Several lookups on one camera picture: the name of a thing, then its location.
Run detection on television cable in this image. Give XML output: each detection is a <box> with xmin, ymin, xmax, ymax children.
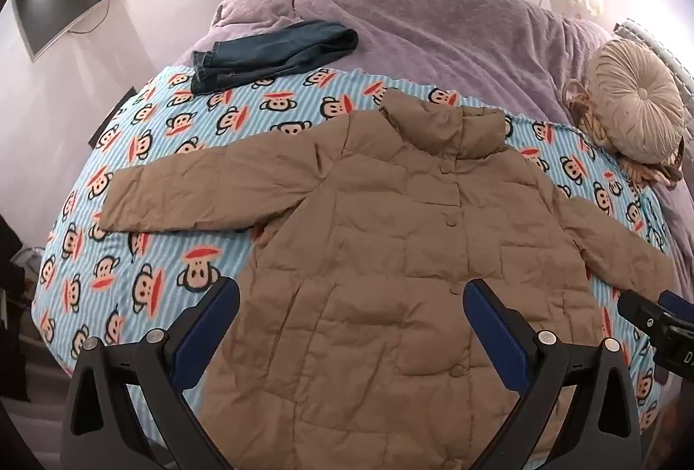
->
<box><xmin>68</xmin><ymin>0</ymin><xmax>117</xmax><ymax>36</ymax></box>

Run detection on folded blue jeans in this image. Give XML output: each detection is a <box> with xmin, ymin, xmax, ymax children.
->
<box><xmin>191</xmin><ymin>20</ymin><xmax>360</xmax><ymax>96</ymax></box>

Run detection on brown padded jacket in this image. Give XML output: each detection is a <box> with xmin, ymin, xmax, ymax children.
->
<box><xmin>101</xmin><ymin>89</ymin><xmax>675</xmax><ymax>470</ymax></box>

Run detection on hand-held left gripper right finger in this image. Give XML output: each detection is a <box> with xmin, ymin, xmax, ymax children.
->
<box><xmin>463</xmin><ymin>279</ymin><xmax>643</xmax><ymax>470</ymax></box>

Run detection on purple fleece blanket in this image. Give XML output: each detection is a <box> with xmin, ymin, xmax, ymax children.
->
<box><xmin>191</xmin><ymin>0</ymin><xmax>694</xmax><ymax>281</ymax></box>

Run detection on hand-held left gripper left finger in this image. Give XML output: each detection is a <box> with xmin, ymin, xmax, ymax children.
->
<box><xmin>59</xmin><ymin>277</ymin><xmax>242</xmax><ymax>470</ymax></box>

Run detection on grey ribbed headboard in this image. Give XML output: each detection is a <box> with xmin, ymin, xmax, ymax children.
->
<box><xmin>614</xmin><ymin>18</ymin><xmax>694</xmax><ymax>102</ymax></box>

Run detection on round beige pleated cushion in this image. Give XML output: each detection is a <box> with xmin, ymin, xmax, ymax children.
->
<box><xmin>587</xmin><ymin>39</ymin><xmax>686</xmax><ymax>165</ymax></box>

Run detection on monkey print striped blanket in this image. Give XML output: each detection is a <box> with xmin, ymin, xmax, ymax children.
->
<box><xmin>31</xmin><ymin>63</ymin><xmax>669</xmax><ymax>449</ymax></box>

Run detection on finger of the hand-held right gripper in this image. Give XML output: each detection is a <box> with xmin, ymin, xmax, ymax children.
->
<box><xmin>617</xmin><ymin>289</ymin><xmax>694</xmax><ymax>335</ymax></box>

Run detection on dark furniture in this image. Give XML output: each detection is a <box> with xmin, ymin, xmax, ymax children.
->
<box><xmin>0</xmin><ymin>215</ymin><xmax>32</xmax><ymax>403</ymax></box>

